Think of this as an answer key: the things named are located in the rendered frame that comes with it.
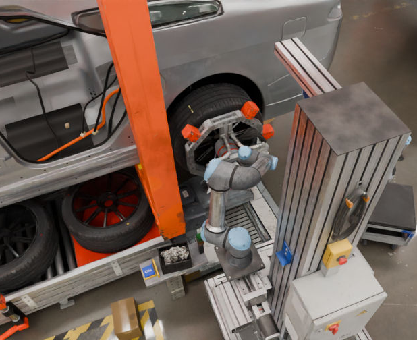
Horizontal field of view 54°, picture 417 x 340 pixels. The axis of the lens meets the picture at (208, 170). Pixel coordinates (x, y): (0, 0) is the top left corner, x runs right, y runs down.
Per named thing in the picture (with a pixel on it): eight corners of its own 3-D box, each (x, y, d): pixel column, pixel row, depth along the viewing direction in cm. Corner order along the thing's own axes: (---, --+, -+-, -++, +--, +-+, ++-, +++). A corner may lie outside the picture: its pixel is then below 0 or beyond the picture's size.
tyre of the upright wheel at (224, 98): (249, 69, 275) (156, 100, 263) (266, 90, 261) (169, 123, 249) (249, 135, 327) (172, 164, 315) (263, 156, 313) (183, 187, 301)
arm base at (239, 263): (257, 263, 227) (258, 255, 219) (231, 272, 224) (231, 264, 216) (245, 241, 236) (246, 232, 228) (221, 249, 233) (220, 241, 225)
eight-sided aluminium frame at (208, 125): (256, 156, 307) (260, 102, 265) (260, 162, 303) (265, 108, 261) (188, 181, 296) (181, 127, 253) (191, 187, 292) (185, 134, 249)
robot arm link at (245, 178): (258, 175, 182) (280, 152, 226) (235, 168, 185) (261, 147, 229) (252, 199, 186) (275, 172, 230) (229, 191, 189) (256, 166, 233)
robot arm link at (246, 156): (259, 148, 224) (260, 155, 234) (239, 142, 227) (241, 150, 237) (254, 161, 222) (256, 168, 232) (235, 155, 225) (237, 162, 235)
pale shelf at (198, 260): (199, 242, 281) (199, 240, 279) (208, 263, 271) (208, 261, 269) (139, 266, 272) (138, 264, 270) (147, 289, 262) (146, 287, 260)
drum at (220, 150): (231, 147, 287) (231, 133, 276) (245, 168, 275) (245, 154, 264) (213, 153, 284) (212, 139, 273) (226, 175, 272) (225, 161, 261)
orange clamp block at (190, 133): (197, 127, 261) (187, 123, 254) (202, 135, 256) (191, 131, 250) (190, 135, 263) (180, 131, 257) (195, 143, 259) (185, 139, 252)
